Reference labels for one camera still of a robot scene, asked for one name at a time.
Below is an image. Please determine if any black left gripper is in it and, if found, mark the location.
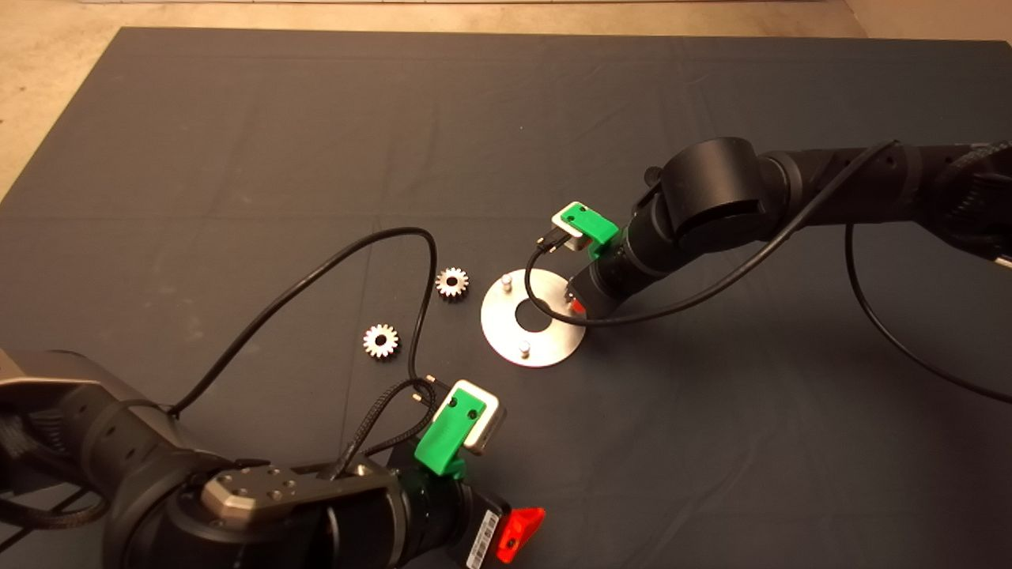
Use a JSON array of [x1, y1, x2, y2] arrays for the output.
[[387, 439, 546, 569]]

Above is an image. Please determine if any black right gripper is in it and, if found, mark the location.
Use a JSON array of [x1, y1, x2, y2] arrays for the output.
[[565, 257, 633, 321]]

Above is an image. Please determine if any round metal carrier plate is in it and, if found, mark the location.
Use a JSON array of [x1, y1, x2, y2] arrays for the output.
[[480, 268, 588, 369]]

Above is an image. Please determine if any steel planetary gear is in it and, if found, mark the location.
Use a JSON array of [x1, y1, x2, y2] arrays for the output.
[[435, 267, 470, 300], [363, 324, 401, 360]]

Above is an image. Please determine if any dark grey table cloth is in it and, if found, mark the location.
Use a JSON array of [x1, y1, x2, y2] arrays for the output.
[[0, 28, 1012, 569]]

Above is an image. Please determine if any smooth black right camera cable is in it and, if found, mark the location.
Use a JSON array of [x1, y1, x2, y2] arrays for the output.
[[525, 141, 1012, 404]]

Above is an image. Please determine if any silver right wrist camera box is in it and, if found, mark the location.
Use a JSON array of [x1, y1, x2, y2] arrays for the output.
[[549, 207, 594, 252]]

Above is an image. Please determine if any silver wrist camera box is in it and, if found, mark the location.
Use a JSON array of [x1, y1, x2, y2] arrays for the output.
[[549, 207, 594, 252], [435, 379, 507, 457]]

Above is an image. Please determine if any green right camera mount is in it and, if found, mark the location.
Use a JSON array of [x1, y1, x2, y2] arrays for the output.
[[551, 202, 620, 258]]

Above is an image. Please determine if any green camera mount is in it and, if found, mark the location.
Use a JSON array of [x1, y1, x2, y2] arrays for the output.
[[551, 202, 620, 258], [413, 389, 487, 479]]

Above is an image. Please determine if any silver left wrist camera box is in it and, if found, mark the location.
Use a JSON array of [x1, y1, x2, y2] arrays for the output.
[[435, 379, 507, 457]]

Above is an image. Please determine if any green left camera mount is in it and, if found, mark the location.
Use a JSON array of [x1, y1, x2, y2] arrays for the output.
[[413, 389, 487, 479]]

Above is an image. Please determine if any braided black left arm cable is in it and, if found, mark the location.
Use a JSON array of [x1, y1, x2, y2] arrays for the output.
[[336, 378, 436, 483]]

